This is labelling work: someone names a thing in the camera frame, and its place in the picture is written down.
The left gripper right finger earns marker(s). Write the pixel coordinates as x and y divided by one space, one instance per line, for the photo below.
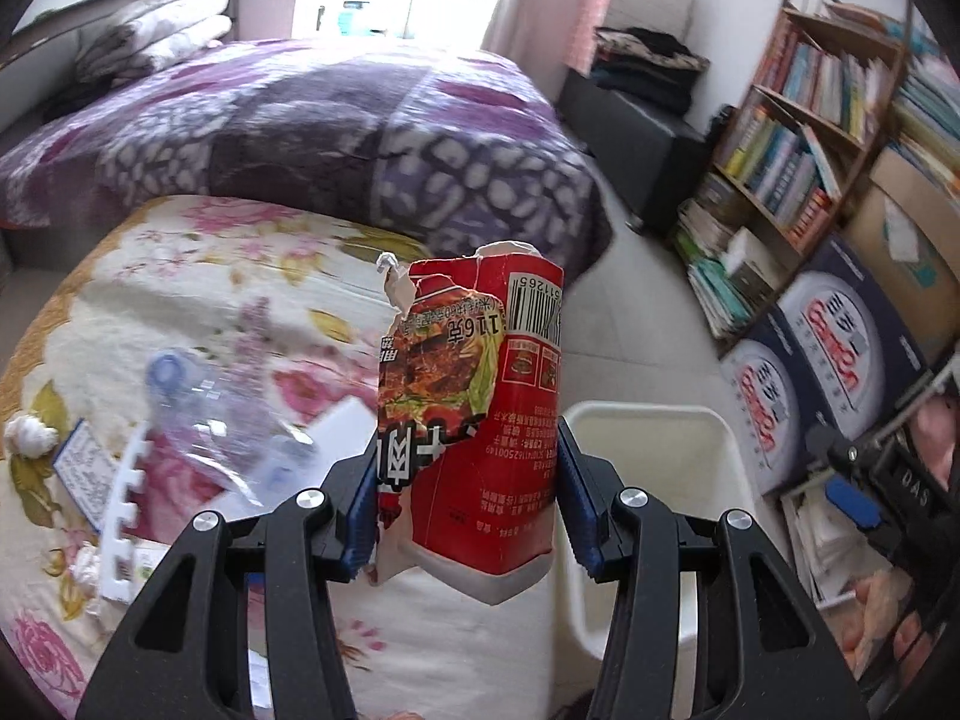
799 671

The small blue white box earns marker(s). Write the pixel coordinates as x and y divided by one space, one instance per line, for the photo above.
87 471

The purple patterned bed quilt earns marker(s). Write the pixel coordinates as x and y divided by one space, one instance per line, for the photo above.
452 150

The crushed clear plastic bottle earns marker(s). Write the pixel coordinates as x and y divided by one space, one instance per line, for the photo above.
205 416

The floral cream blanket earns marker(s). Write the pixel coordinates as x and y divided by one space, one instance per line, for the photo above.
292 304

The blue Ganten water carton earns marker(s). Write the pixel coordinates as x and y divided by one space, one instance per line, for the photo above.
863 356

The white paper box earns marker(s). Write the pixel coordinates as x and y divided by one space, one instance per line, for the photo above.
300 458

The white foam comb strip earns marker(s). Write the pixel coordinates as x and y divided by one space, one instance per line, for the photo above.
116 550

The white tissue ball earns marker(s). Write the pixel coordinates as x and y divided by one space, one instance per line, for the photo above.
29 436

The wooden bookshelf with books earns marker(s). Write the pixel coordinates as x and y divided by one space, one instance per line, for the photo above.
811 121

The brown cardboard box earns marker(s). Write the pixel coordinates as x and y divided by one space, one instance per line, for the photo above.
905 230

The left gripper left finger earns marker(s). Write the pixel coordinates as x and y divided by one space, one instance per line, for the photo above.
182 649

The white plastic trash bin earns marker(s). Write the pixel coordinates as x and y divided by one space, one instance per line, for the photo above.
625 535

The pink storage box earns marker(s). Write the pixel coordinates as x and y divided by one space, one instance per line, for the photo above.
673 17

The dark low cabinet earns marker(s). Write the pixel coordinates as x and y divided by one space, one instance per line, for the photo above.
652 159

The pile of folded clothes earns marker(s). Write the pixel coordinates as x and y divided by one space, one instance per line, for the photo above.
650 66

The red torn food carton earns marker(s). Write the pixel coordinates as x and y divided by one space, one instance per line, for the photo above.
467 406

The folded pillows stack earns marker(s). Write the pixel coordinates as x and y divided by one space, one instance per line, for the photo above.
139 25

